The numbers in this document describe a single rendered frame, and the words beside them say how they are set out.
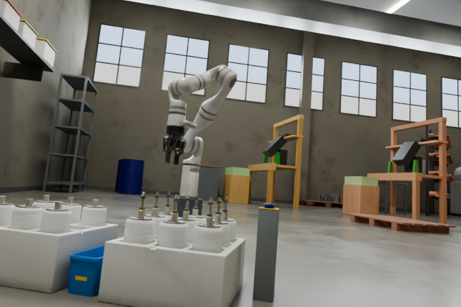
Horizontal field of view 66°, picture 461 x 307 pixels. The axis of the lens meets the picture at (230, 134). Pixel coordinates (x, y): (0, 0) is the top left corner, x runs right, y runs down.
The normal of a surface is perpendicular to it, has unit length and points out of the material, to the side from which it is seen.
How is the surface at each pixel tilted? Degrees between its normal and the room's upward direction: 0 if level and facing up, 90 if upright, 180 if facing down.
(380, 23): 90
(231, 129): 90
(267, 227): 90
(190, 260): 90
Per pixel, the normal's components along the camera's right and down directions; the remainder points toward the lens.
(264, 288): -0.19, -0.15
